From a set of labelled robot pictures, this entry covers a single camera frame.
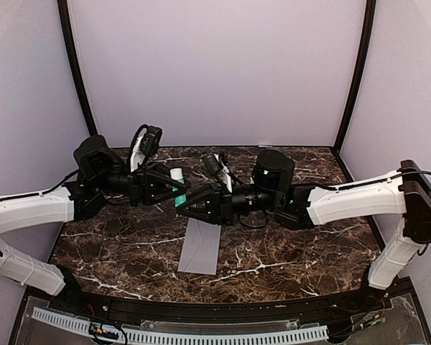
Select black front frame rail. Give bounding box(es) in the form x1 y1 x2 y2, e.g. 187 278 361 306
45 290 391 324

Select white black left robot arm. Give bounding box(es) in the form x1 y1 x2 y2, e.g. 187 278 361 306
0 135 187 313

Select black right corner post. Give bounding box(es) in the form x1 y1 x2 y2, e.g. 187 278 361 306
333 0 376 155

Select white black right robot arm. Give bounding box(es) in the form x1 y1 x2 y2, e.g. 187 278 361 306
176 149 431 312

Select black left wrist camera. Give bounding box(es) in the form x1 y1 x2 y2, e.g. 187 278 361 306
127 124 162 173

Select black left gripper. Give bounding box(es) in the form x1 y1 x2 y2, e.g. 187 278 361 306
93 160 191 207

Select grey paper envelope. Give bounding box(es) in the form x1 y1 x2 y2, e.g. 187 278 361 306
177 218 222 275

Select white slotted cable duct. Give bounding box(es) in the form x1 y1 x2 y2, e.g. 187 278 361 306
31 308 329 344

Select black left corner post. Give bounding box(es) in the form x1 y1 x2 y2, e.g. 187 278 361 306
57 0 98 136

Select white green glue stick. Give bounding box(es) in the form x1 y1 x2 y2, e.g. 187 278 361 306
169 167 188 207

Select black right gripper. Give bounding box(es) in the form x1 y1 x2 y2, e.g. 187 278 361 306
175 180 281 226

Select black corner post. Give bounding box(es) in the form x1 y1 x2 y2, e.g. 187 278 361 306
333 0 376 155
57 0 98 136

